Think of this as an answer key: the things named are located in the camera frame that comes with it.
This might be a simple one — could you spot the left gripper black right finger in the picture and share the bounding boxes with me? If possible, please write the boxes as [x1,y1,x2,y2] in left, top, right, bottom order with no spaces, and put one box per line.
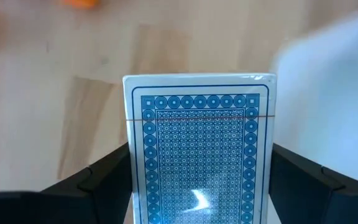
[267,142,358,224]

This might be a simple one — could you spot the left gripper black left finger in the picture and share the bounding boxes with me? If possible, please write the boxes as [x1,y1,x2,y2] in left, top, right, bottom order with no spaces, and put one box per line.
[0,141,134,224]

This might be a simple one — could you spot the white plastic bin with handle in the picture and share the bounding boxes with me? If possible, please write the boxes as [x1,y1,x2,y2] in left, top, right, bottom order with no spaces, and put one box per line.
[268,9,358,189]

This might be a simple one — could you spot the blue playing card deck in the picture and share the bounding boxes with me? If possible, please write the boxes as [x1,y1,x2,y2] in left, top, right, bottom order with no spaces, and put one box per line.
[122,73,278,224]

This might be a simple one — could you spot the large orange plastic block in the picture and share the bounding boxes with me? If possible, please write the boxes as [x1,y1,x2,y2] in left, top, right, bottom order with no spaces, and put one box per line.
[59,0,101,9]

